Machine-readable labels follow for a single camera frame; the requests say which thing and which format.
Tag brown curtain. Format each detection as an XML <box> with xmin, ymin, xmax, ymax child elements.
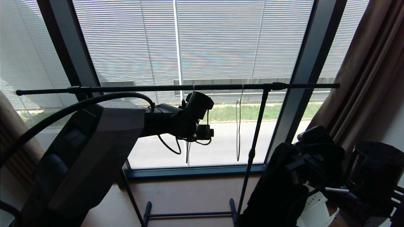
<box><xmin>0</xmin><ymin>91</ymin><xmax>45</xmax><ymax>189</ymax></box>
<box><xmin>303</xmin><ymin>0</ymin><xmax>404</xmax><ymax>152</ymax></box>

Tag window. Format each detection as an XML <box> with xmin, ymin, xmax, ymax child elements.
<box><xmin>0</xmin><ymin>0</ymin><xmax>370</xmax><ymax>180</ymax></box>

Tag pink clothes hanger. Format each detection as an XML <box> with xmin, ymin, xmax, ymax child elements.
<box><xmin>236</xmin><ymin>84</ymin><xmax>244</xmax><ymax>162</ymax></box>
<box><xmin>185</xmin><ymin>84</ymin><xmax>196</xmax><ymax>164</ymax></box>

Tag black cable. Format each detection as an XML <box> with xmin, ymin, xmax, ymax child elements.
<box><xmin>157</xmin><ymin>134</ymin><xmax>182</xmax><ymax>155</ymax></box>
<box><xmin>0</xmin><ymin>91</ymin><xmax>156</xmax><ymax>167</ymax></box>

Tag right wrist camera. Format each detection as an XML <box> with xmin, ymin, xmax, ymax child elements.
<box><xmin>297</xmin><ymin>126</ymin><xmax>329</xmax><ymax>146</ymax></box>

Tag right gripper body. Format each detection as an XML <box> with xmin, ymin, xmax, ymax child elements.
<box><xmin>286</xmin><ymin>154</ymin><xmax>318</xmax><ymax>186</ymax></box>

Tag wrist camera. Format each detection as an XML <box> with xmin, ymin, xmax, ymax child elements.
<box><xmin>297</xmin><ymin>126</ymin><xmax>329</xmax><ymax>146</ymax></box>
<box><xmin>196</xmin><ymin>124</ymin><xmax>214</xmax><ymax>141</ymax></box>

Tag white laundry basket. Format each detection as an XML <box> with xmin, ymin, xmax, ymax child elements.
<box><xmin>296</xmin><ymin>185</ymin><xmax>341</xmax><ymax>227</ymax></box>

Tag black clothes rack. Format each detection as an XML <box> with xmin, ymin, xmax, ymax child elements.
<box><xmin>16</xmin><ymin>82</ymin><xmax>341</xmax><ymax>227</ymax></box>

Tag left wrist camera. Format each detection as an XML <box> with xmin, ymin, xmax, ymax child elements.
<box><xmin>196</xmin><ymin>124</ymin><xmax>214</xmax><ymax>141</ymax></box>

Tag black shorts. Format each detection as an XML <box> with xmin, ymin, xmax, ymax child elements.
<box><xmin>238</xmin><ymin>143</ymin><xmax>311</xmax><ymax>227</ymax></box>

